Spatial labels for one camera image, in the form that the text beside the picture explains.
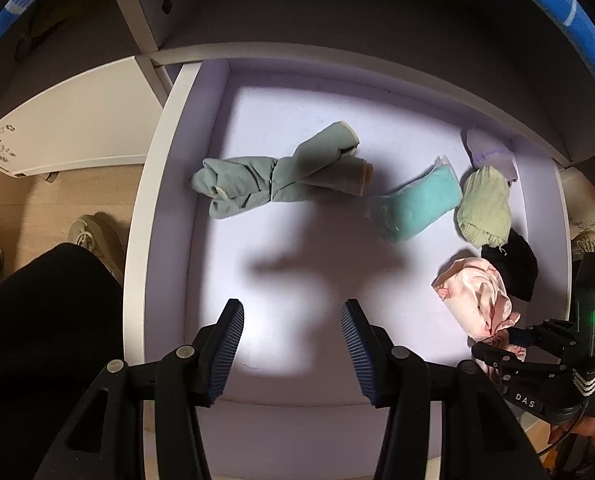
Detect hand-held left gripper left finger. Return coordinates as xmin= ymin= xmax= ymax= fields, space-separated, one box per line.
xmin=32 ymin=299 xmax=245 ymax=480

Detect white furniture frame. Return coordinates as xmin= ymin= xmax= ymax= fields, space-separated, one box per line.
xmin=100 ymin=0 xmax=595 ymax=168

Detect blue plaid bed sheet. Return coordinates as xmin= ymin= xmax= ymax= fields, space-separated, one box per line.
xmin=0 ymin=0 xmax=595 ymax=106

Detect grey-green socks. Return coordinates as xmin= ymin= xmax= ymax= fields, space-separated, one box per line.
xmin=192 ymin=121 xmax=374 ymax=221

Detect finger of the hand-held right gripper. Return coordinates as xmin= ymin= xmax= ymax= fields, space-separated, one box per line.
xmin=508 ymin=317 xmax=577 ymax=348
xmin=471 ymin=341 xmax=571 ymax=383

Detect teal socks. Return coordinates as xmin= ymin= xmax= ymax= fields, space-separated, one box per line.
xmin=366 ymin=154 xmax=463 ymax=245

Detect lavender cloth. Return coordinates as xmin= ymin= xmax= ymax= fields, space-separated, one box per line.
xmin=465 ymin=126 xmax=518 ymax=186

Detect black cloth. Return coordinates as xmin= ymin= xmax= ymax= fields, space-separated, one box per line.
xmin=480 ymin=227 xmax=539 ymax=303

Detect pink printed cloth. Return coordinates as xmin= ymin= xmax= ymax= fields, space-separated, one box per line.
xmin=431 ymin=256 xmax=528 ymax=376

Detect white drawer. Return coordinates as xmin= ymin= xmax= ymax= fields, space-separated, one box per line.
xmin=122 ymin=57 xmax=578 ymax=480

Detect light green ribbed cloth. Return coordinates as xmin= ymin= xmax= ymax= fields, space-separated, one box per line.
xmin=456 ymin=166 xmax=512 ymax=248

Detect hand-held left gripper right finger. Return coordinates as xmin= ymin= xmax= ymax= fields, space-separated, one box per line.
xmin=341 ymin=299 xmax=548 ymax=480

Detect grey sneaker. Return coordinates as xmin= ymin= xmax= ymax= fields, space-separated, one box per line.
xmin=68 ymin=214 xmax=128 ymax=286
xmin=571 ymin=230 xmax=595 ymax=257

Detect white floral panel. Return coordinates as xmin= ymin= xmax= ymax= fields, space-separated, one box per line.
xmin=0 ymin=55 xmax=173 ymax=178
xmin=560 ymin=167 xmax=595 ymax=233

